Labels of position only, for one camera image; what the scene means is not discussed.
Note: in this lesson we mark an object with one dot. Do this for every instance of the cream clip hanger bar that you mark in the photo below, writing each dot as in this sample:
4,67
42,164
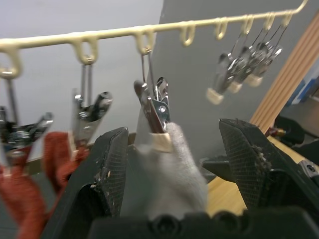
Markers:
124,32

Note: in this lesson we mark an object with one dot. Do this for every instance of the silver metal bracket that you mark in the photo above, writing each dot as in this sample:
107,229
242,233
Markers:
309,168

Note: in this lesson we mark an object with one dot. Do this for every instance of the red knitted sock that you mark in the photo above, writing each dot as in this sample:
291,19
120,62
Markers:
22,199
57,154

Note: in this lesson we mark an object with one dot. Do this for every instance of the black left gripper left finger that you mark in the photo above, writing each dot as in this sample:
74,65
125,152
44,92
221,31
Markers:
82,179

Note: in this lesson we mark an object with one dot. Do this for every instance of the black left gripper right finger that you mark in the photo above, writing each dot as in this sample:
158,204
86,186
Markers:
251,154

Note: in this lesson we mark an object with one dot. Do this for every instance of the blue object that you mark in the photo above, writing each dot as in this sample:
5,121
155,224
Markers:
307,89

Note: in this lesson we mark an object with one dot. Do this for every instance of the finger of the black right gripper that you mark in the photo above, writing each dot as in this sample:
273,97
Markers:
216,169

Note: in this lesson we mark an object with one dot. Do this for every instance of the black rounded object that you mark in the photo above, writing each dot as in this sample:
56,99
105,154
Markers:
296,129

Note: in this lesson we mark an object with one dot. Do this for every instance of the wooden slatted panel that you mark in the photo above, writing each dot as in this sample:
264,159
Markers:
286,82

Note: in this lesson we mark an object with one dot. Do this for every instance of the metal clip with cream tips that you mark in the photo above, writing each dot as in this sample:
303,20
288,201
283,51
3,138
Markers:
261,62
159,112
220,74
84,117
240,67
15,134

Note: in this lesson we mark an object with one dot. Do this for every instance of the red and gold connector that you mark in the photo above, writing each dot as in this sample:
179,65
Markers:
277,132

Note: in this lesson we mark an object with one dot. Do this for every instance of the grey sock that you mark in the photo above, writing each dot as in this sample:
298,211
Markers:
172,179

